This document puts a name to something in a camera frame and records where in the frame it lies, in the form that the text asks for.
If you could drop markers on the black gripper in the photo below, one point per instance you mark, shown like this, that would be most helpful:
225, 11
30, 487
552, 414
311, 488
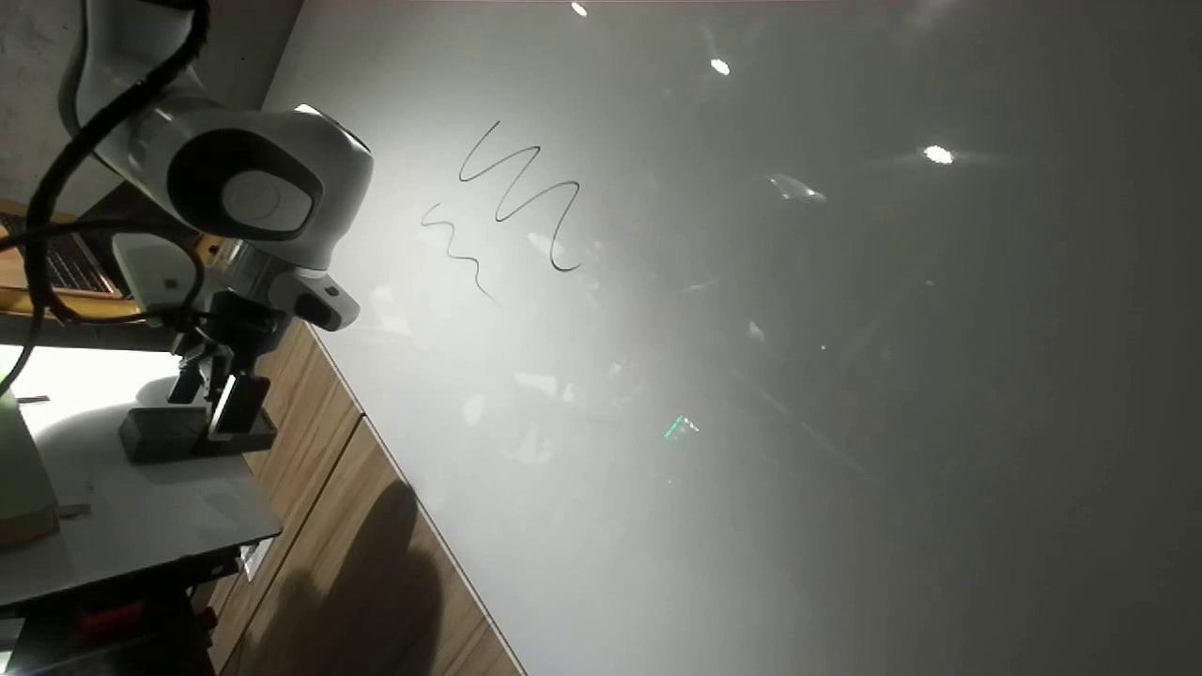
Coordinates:
244, 329

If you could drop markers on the black whiteboard eraser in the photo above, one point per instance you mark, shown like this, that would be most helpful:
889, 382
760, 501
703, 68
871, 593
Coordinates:
164, 434

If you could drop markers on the white side table board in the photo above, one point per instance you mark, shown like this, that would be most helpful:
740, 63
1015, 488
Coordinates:
152, 512

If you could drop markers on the yellow chair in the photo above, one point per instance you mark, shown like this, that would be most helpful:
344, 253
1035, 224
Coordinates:
76, 305

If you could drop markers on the large black marker squiggle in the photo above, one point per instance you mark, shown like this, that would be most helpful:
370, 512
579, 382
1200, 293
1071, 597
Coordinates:
515, 189

